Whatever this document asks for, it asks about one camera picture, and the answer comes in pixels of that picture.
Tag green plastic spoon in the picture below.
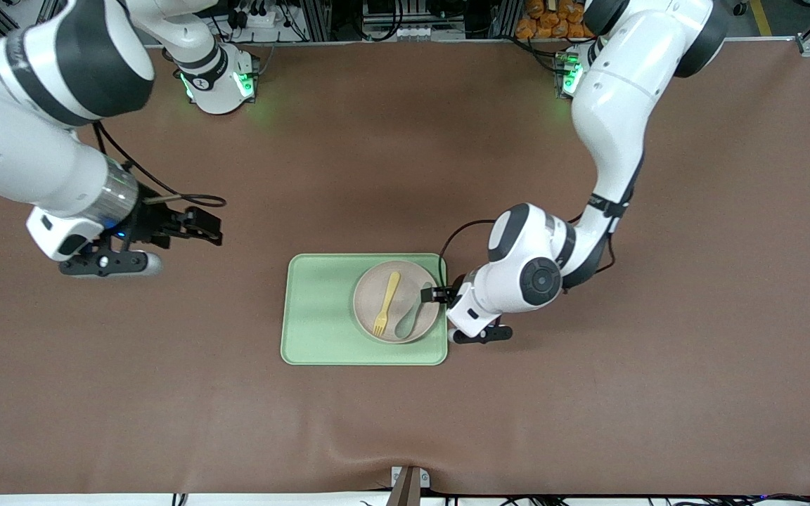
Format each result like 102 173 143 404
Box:
392 281 434 340

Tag yellow plastic fork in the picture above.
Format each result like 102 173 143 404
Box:
373 271 401 337

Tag round beige plate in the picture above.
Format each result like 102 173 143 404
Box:
353 261 441 345

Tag light green rectangular tray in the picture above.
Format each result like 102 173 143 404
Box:
280 253 449 367

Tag brown table mat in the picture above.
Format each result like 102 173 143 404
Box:
0 42 810 496

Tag white power strip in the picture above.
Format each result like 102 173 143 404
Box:
233 6 281 29

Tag pile of orange packets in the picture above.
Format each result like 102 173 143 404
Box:
515 0 592 40

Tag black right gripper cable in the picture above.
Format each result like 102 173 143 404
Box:
96 121 227 209

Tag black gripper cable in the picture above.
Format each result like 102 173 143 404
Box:
439 197 617 290
96 121 227 209

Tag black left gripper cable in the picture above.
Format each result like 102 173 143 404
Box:
439 197 617 290

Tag metal table edge bracket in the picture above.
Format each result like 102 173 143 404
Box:
391 466 431 506

